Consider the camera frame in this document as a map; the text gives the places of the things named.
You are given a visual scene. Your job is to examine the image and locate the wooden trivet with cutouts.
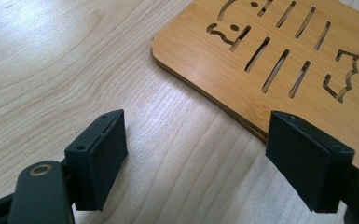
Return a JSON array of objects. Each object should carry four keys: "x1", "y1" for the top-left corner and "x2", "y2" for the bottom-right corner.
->
[{"x1": 150, "y1": 0, "x2": 359, "y2": 170}]

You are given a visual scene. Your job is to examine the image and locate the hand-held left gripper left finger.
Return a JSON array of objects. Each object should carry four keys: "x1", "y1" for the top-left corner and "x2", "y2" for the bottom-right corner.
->
[{"x1": 64, "y1": 108, "x2": 130, "y2": 213}]

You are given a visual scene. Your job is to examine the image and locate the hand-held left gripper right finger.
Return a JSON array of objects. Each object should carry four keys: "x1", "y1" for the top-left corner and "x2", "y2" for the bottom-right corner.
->
[{"x1": 265, "y1": 110, "x2": 355, "y2": 215}]

